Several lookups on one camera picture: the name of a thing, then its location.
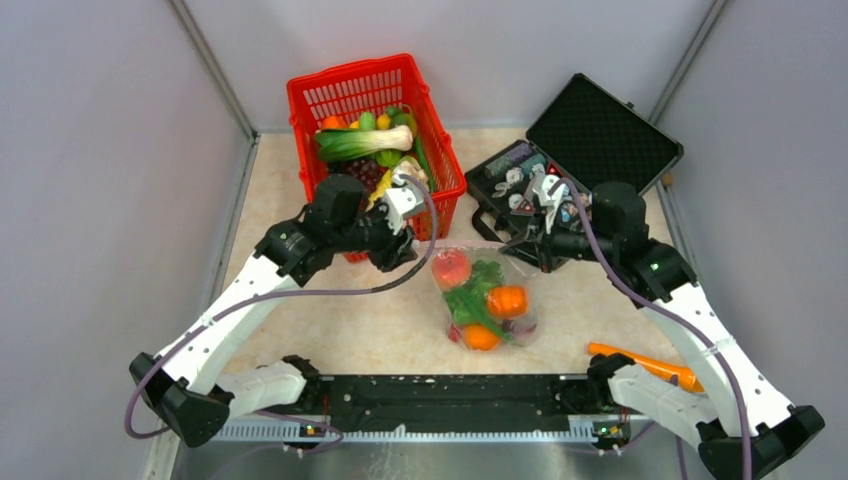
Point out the red plastic basket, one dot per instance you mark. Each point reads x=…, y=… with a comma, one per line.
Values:
x=376, y=109

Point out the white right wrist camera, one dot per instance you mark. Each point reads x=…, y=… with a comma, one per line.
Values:
x=549, y=191

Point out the white cauliflower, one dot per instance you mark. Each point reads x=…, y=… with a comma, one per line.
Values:
x=409, y=166

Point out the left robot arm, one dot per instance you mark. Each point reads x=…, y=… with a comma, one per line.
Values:
x=184, y=383

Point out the pink purple onion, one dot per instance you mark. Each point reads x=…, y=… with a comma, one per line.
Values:
x=520, y=331

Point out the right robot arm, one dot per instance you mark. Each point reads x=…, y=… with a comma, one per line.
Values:
x=741, y=426

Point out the orange mini pumpkin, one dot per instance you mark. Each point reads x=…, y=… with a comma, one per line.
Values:
x=507, y=301

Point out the clear zip top bag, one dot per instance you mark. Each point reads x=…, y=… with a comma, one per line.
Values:
x=513, y=271

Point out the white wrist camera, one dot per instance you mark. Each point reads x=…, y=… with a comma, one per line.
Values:
x=400, y=204
x=549, y=191

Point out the peach fruit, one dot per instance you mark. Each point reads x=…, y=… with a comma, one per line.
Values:
x=451, y=268

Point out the orange handled tool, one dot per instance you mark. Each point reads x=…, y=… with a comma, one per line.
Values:
x=686, y=378

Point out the green lettuce head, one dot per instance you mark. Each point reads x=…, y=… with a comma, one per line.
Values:
x=486, y=275

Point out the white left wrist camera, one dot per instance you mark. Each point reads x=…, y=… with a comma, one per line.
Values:
x=400, y=204

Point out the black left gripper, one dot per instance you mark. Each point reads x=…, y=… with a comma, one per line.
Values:
x=390, y=256

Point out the red chili pepper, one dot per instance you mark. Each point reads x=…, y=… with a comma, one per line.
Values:
x=454, y=333

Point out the purple grape bunch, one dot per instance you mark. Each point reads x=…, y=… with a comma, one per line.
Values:
x=366, y=170

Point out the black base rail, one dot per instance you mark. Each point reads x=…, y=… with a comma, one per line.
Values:
x=469, y=403

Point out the black poker chip case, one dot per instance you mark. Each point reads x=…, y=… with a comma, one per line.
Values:
x=585, y=133

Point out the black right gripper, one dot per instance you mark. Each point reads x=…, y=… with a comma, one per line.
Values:
x=535, y=246

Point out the green white bok choy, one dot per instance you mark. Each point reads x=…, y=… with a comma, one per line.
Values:
x=342, y=145

